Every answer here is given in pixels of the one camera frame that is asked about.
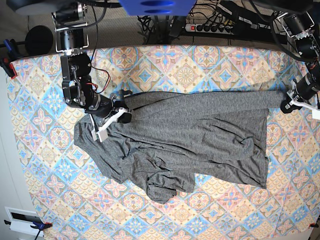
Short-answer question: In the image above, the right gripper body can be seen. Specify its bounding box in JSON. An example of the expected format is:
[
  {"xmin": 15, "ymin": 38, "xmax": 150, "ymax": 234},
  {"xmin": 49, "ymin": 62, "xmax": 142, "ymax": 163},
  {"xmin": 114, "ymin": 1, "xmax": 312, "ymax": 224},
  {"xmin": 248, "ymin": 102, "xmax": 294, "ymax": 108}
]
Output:
[{"xmin": 87, "ymin": 90, "xmax": 132, "ymax": 142}]

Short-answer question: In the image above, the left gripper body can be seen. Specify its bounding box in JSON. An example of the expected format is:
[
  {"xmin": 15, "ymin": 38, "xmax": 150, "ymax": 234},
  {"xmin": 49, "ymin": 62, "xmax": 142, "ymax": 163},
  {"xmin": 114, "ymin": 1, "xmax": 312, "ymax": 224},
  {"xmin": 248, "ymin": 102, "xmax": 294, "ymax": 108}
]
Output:
[{"xmin": 280, "ymin": 82, "xmax": 320, "ymax": 120}]

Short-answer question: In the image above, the grey t-shirt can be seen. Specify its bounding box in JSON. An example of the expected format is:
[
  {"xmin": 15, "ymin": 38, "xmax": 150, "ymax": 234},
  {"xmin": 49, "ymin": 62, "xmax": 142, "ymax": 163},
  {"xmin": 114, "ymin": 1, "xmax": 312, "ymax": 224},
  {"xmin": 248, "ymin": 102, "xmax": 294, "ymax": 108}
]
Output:
[{"xmin": 74, "ymin": 91, "xmax": 285, "ymax": 204}]

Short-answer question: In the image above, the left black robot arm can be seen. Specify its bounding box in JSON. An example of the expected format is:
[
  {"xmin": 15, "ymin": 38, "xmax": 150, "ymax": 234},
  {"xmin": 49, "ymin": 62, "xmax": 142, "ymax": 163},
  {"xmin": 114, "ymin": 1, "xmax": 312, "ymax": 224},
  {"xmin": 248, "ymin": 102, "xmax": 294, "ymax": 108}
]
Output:
[{"xmin": 277, "ymin": 12, "xmax": 320, "ymax": 120}]

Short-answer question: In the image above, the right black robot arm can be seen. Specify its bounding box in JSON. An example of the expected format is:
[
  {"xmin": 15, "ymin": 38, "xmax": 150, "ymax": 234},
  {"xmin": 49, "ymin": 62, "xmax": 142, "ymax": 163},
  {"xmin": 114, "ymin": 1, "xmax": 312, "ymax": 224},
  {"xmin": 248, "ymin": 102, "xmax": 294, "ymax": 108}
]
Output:
[{"xmin": 52, "ymin": 1, "xmax": 131, "ymax": 142}]

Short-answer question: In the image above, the black round stool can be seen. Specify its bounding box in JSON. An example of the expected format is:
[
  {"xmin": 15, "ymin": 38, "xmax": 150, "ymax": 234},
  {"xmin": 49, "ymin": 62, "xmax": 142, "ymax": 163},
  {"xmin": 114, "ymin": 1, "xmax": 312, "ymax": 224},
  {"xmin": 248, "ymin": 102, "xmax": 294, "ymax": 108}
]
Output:
[{"xmin": 24, "ymin": 25, "xmax": 54, "ymax": 56}]

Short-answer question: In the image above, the red blue table clamp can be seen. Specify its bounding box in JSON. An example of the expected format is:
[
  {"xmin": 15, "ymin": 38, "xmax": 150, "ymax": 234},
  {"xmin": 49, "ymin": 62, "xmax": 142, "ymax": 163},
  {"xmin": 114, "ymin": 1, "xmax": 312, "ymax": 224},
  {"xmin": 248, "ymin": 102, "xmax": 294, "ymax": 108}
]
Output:
[{"xmin": 0, "ymin": 39, "xmax": 21, "ymax": 79}]

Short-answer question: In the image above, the black power strip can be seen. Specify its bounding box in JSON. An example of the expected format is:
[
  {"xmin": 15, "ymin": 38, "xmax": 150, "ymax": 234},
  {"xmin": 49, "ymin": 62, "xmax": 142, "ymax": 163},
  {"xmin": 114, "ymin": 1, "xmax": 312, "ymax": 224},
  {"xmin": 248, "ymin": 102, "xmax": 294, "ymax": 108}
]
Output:
[{"xmin": 184, "ymin": 23, "xmax": 233, "ymax": 35}]

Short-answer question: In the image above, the orange blue corner clamp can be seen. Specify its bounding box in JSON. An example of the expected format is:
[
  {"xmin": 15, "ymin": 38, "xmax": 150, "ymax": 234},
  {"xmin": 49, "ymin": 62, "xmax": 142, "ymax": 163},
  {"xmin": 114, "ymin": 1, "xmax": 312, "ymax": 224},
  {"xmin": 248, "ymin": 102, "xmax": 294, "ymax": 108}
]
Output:
[{"xmin": 4, "ymin": 220, "xmax": 52, "ymax": 240}]

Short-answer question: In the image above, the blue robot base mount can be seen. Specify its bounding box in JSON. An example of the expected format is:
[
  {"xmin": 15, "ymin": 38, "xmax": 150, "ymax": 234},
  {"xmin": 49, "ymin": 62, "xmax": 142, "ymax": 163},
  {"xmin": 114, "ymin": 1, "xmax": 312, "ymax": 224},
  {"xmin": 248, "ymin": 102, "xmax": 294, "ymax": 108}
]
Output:
[{"xmin": 118, "ymin": 0, "xmax": 197, "ymax": 17}]

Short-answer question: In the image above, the white wall outlet box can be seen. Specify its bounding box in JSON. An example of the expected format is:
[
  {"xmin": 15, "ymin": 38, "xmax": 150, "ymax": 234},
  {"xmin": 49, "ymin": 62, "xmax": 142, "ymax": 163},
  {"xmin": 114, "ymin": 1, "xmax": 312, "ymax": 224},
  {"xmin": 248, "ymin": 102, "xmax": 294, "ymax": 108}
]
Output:
[{"xmin": 4, "ymin": 206, "xmax": 42, "ymax": 237}]

